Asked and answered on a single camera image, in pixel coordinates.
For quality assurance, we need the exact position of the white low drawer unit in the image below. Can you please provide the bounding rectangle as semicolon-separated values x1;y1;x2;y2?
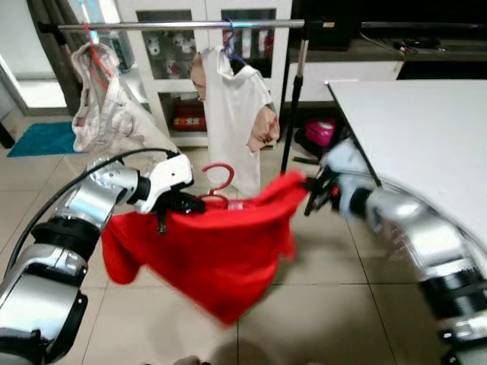
288;59;404;103

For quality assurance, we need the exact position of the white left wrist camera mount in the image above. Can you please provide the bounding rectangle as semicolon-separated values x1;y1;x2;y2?
141;154;195;214

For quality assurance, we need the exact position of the black television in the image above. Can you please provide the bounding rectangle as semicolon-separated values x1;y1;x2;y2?
293;0;487;54

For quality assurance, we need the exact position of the cream hanging garment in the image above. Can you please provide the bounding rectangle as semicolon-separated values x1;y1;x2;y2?
71;42;180;164

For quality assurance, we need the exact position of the dark grey curtain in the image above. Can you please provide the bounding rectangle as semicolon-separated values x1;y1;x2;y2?
27;0;84;115

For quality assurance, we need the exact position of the red t-shirt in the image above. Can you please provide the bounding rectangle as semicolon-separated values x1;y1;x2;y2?
101;171;309;328

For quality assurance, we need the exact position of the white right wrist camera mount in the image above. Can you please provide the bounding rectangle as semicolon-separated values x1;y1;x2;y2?
323;137;374;217

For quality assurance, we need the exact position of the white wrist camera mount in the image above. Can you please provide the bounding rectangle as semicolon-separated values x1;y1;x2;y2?
141;154;195;214
323;137;374;217

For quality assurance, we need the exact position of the white glass door cabinet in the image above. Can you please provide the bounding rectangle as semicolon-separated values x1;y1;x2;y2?
114;0;294;149

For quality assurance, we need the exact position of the white printed t-shirt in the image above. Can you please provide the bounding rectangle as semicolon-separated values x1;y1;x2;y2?
190;47;281;200

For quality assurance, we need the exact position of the teal floor mat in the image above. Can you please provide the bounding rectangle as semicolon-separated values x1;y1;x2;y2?
8;122;81;158

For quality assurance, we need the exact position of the red box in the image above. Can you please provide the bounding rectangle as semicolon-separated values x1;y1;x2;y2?
171;103;206;132

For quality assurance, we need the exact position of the metal clothes rack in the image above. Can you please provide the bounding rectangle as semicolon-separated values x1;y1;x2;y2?
38;19;313;176

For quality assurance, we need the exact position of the purple clothes hanger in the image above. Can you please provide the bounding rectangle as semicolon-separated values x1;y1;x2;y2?
221;19;248;65

